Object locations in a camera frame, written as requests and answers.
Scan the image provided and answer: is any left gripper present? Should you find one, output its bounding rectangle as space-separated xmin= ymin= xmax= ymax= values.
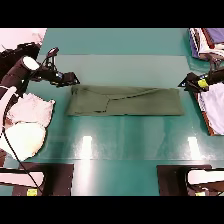
xmin=49 ymin=71 xmax=81 ymax=89

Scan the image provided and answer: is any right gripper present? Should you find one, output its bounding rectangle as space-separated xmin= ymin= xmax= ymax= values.
xmin=177 ymin=72 xmax=210 ymax=94

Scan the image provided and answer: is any dark green garment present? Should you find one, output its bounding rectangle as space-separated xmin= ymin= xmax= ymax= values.
xmin=65 ymin=84 xmax=185 ymax=117

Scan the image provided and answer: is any white folded garment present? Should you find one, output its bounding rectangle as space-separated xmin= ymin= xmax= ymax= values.
xmin=198 ymin=90 xmax=224 ymax=135

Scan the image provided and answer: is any white striped garment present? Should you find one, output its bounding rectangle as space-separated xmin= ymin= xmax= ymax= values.
xmin=195 ymin=27 xmax=224 ymax=61

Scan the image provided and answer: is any blue garment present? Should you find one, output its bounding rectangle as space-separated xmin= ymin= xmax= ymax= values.
xmin=188 ymin=28 xmax=201 ymax=60

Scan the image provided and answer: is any red-brown garment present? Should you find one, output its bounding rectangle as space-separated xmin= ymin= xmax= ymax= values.
xmin=194 ymin=91 xmax=216 ymax=137

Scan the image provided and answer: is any purple garment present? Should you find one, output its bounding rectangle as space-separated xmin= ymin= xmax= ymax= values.
xmin=205 ymin=27 xmax=224 ymax=45

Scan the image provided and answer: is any cream garment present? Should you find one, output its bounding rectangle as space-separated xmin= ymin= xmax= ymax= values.
xmin=0 ymin=122 xmax=47 ymax=162

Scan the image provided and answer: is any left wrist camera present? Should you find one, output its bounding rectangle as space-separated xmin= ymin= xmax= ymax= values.
xmin=45 ymin=47 xmax=61 ymax=73

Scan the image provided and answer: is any black cable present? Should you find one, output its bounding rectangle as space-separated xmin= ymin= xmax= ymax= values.
xmin=1 ymin=99 xmax=45 ymax=196

